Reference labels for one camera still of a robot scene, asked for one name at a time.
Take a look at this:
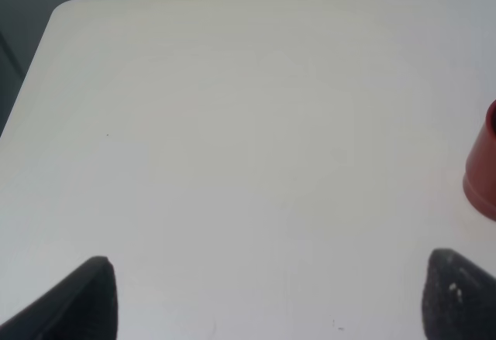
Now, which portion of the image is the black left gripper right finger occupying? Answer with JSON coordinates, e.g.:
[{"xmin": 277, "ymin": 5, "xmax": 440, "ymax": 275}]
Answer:
[{"xmin": 422, "ymin": 249, "xmax": 495, "ymax": 340}]

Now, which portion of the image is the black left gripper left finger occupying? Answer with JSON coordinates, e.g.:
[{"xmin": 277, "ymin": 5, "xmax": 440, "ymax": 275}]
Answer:
[{"xmin": 1, "ymin": 256, "xmax": 119, "ymax": 340}]

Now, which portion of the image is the red plastic cup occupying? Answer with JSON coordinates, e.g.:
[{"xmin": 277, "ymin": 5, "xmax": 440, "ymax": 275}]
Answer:
[{"xmin": 463, "ymin": 101, "xmax": 496, "ymax": 221}]

